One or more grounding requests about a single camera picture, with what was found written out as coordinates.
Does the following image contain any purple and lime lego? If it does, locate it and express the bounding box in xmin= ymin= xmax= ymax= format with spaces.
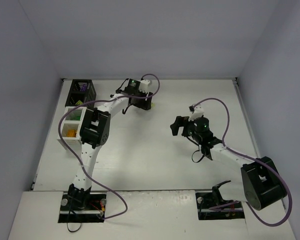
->
xmin=80 ymin=84 xmax=89 ymax=92

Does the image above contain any orange lime lego brick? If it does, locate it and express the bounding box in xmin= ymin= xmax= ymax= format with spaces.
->
xmin=65 ymin=129 xmax=77 ymax=138

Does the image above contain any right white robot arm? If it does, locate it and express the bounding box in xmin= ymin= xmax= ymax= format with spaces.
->
xmin=170 ymin=116 xmax=288 ymax=211

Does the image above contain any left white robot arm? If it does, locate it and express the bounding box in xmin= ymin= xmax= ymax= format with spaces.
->
xmin=67 ymin=78 xmax=154 ymax=210

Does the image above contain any black slotted container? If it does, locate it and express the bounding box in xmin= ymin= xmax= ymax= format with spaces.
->
xmin=65 ymin=79 xmax=97 ymax=107

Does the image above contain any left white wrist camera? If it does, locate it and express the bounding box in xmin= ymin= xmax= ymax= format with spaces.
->
xmin=138 ymin=79 xmax=152 ymax=94

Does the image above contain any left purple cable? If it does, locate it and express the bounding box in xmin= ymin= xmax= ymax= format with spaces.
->
xmin=57 ymin=73 xmax=161 ymax=221

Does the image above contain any purple cable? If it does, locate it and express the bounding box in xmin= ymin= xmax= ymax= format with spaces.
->
xmin=193 ymin=97 xmax=293 ymax=227
xmin=57 ymin=73 xmax=161 ymax=221

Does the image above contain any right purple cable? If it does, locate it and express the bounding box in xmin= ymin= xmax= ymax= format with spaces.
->
xmin=193 ymin=97 xmax=293 ymax=227

